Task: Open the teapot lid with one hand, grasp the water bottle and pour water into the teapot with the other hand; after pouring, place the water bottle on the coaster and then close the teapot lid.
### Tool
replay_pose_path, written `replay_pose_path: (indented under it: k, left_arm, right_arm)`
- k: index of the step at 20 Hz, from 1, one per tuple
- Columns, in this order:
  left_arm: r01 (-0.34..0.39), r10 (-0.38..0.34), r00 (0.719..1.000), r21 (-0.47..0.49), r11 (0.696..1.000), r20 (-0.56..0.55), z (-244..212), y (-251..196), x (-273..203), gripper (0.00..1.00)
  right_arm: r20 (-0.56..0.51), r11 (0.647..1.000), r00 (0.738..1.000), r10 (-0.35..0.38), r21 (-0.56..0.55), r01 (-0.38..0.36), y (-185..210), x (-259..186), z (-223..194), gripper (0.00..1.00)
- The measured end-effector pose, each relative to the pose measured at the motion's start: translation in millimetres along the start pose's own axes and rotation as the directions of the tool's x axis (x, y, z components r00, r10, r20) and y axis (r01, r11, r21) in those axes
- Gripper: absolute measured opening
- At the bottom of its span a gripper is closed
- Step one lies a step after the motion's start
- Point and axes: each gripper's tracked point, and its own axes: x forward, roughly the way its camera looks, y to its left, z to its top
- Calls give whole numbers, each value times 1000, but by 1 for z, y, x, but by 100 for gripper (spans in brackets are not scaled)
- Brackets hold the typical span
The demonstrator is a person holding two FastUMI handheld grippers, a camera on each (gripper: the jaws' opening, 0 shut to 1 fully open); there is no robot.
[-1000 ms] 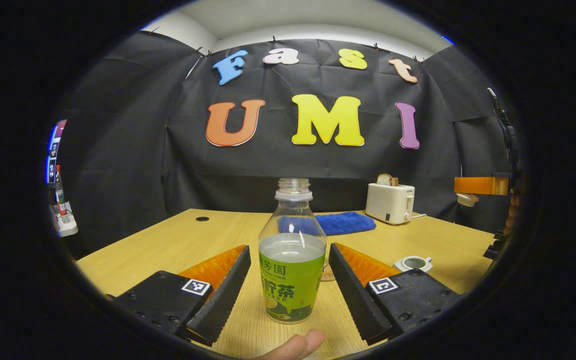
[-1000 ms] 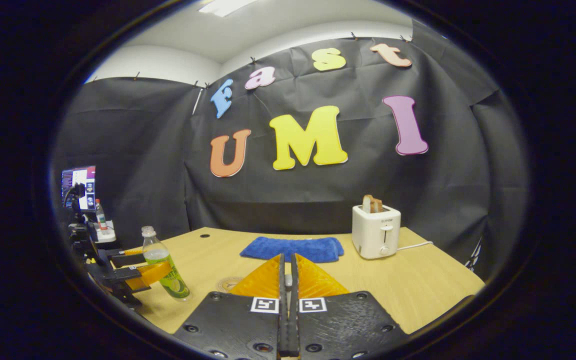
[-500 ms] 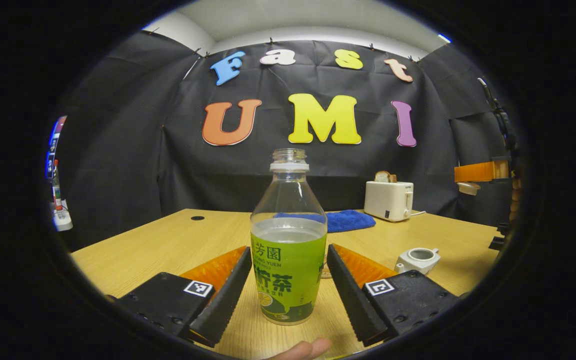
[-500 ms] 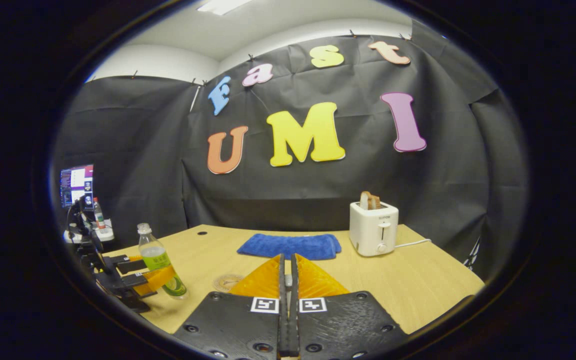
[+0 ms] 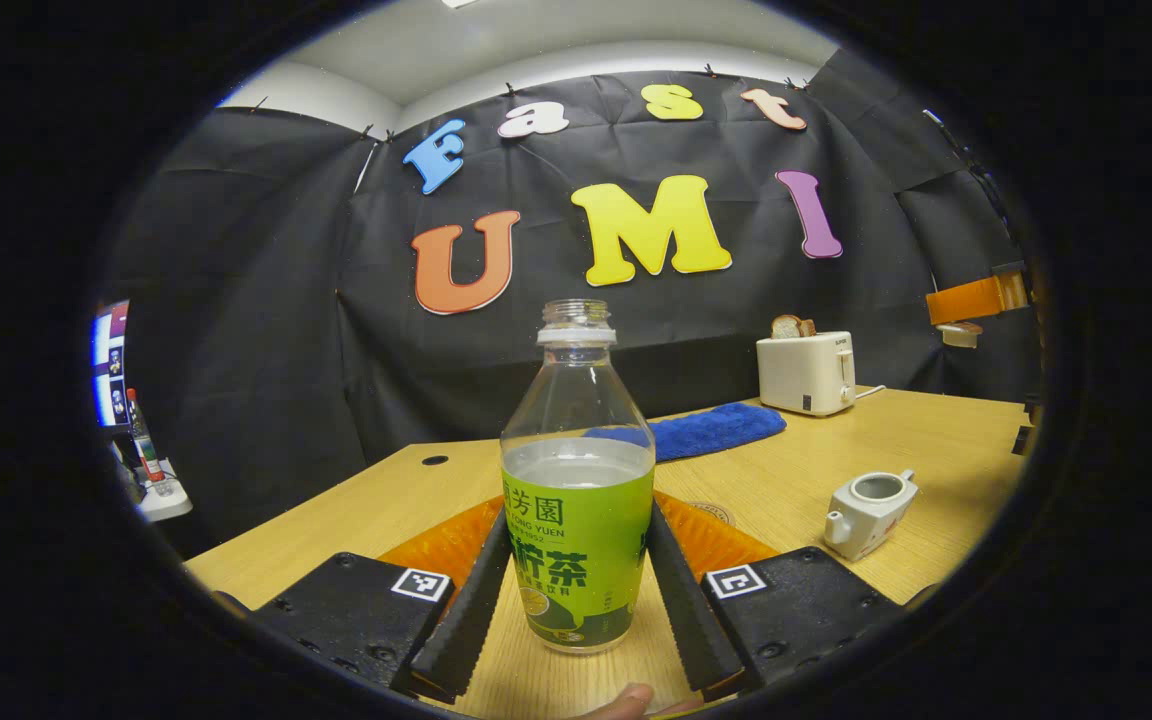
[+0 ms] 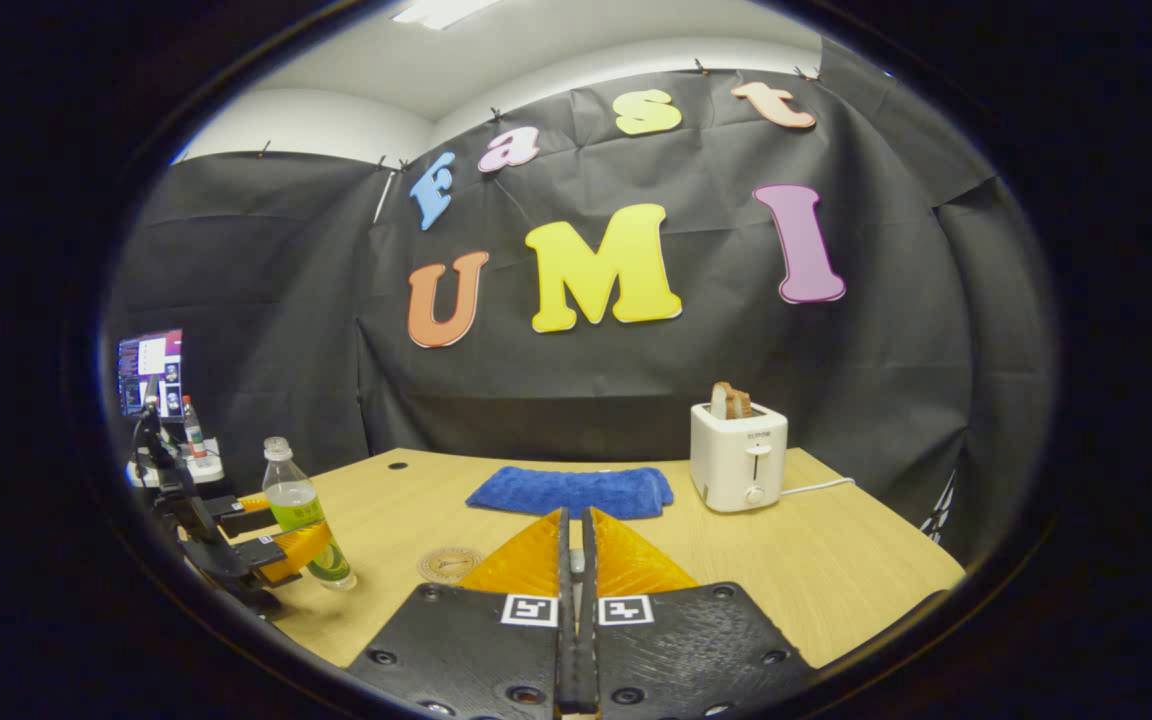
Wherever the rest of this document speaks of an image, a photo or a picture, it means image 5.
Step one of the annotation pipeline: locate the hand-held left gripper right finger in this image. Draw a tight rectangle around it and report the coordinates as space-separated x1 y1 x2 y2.
644 490 907 701

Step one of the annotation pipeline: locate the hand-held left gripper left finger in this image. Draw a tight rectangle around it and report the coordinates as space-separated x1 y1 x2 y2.
254 495 515 704

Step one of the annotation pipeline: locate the green label water bottle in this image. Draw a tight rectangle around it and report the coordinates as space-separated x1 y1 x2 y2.
499 298 657 656

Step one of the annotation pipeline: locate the white teacup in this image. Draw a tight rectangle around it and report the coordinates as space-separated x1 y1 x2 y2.
824 470 919 562

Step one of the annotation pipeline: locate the small red capped bottle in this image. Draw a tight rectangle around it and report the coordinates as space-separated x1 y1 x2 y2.
126 388 167 486

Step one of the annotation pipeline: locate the blue towel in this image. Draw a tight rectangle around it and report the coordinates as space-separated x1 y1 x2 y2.
584 402 788 463

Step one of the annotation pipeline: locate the white toaster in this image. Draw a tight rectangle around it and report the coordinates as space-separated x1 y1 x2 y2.
756 331 857 418

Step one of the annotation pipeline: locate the white power strip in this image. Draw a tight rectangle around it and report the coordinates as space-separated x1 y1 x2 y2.
131 458 194 523

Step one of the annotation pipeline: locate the computer monitor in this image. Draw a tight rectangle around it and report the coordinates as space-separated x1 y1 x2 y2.
91 300 132 429

